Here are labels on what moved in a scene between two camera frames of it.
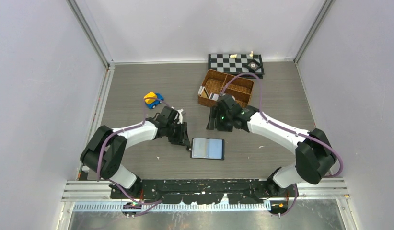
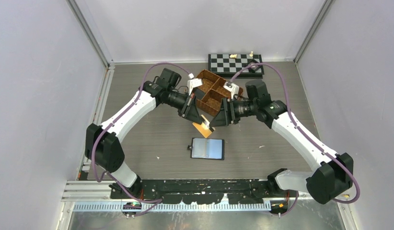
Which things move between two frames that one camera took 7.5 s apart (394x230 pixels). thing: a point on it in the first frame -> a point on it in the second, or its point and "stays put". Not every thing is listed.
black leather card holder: (207, 148) stays put
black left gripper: (181, 139) -> (189, 110)
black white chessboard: (223, 63) stays put
